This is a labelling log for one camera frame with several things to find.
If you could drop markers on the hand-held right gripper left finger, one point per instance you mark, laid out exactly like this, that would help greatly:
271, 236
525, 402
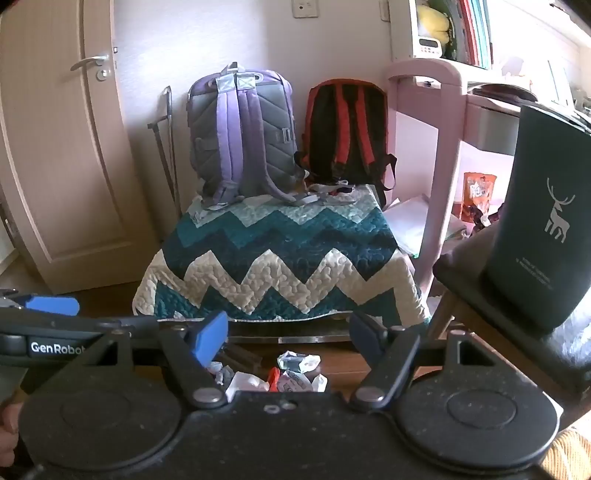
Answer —
211, 336

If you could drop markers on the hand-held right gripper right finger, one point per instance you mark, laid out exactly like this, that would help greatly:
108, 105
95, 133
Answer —
365, 333

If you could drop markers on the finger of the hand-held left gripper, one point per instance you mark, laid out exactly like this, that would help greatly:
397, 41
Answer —
51, 305

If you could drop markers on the grey plastic bag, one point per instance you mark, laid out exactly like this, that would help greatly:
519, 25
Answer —
222, 373

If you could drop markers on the dark green deer-print bin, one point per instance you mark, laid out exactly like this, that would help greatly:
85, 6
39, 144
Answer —
540, 221

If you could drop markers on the person's left hand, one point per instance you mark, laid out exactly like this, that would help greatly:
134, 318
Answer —
7, 422

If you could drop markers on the white crumpled paper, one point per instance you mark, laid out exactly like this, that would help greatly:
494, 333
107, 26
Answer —
247, 385

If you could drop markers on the white blue crumpled wrapper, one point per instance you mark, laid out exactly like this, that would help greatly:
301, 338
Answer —
298, 361

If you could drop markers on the red wrapper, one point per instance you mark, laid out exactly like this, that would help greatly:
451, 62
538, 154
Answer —
274, 378

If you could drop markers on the white printed packet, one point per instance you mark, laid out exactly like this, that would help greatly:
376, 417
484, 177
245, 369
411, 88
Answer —
300, 382

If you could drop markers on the teal white zigzag quilt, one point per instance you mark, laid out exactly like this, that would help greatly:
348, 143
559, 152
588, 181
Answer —
286, 258

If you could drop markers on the white papers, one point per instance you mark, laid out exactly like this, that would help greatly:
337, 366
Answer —
411, 226

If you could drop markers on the cream door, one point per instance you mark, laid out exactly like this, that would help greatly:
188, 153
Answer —
55, 175

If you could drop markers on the wooden chair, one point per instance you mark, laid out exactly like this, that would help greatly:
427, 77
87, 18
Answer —
503, 318

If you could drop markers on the dark purple foil wrapper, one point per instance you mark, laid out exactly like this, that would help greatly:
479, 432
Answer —
487, 219

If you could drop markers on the orange snack bag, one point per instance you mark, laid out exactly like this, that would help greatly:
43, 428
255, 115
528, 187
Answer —
479, 194

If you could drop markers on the pink desk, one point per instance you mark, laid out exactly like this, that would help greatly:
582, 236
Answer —
443, 152

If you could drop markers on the red black backpack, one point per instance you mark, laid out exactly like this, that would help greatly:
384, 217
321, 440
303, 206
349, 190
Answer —
346, 134

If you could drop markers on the purple grey backpack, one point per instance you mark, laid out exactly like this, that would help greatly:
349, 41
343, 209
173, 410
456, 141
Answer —
240, 134

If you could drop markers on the yellow knit cloth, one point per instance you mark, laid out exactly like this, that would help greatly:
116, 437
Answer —
575, 457

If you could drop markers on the small white clock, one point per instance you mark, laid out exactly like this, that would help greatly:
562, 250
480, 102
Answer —
429, 47

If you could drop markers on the white shelf unit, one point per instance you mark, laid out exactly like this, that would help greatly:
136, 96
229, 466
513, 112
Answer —
406, 27

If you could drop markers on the yellow plush toy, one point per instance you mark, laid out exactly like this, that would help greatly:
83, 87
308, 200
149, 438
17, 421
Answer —
434, 23

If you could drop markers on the row of colourful books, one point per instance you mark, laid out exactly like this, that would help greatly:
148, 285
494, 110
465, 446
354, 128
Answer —
475, 32

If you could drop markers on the grey metal folding frame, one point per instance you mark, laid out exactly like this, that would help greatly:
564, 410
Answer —
164, 152

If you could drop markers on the white wall switch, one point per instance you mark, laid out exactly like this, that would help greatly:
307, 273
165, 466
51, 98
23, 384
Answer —
384, 9

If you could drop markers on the white wall outlet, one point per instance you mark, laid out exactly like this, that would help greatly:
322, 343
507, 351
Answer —
304, 8

